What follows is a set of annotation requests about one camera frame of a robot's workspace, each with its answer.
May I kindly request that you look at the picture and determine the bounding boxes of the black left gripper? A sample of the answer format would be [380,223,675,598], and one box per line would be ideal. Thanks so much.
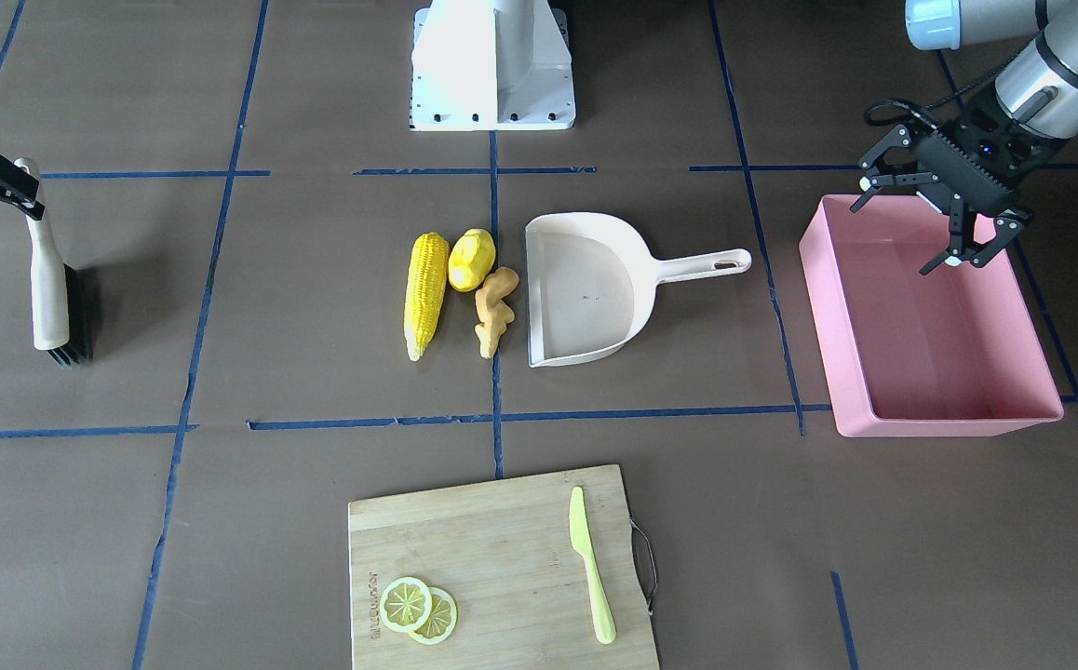
[849,112,1058,275]

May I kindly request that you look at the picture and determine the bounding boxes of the beige hand brush black bristles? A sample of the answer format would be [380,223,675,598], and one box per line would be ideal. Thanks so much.
[25,186,91,369]

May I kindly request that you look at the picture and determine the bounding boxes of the beige plastic dustpan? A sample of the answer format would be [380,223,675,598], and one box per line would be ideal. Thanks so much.
[525,212,752,369]

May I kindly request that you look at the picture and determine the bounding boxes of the yellow corn cob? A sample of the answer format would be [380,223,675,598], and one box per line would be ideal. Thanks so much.
[403,232,450,362]

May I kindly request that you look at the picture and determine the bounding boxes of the tan ginger root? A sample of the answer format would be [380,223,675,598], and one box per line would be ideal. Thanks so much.
[475,267,520,360]

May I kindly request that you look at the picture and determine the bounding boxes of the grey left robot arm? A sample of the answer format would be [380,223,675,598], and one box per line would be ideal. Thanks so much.
[851,1,1078,275]

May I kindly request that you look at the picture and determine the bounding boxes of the pink plastic bin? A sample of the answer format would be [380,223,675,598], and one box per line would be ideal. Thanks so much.
[799,194,1064,437]

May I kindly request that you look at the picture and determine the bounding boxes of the yellow-green plastic knife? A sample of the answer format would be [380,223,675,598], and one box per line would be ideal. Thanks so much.
[568,485,617,645]

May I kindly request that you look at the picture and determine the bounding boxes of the bamboo cutting board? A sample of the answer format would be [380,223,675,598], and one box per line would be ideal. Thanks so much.
[348,463,661,669]

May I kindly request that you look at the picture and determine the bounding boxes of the lemon slice front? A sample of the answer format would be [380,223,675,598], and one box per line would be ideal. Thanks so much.
[378,576,434,636]

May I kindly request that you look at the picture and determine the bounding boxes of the lemon slice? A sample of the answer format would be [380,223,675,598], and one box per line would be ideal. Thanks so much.
[407,588,459,646]
[378,576,434,636]

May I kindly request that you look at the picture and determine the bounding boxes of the lemon slice back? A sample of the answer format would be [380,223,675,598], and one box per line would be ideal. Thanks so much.
[407,588,459,646]

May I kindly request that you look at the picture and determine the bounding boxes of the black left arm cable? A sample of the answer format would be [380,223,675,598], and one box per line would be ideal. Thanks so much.
[863,56,1044,141]

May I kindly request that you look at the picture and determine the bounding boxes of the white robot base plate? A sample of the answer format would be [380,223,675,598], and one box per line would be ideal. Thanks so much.
[409,1,577,132]

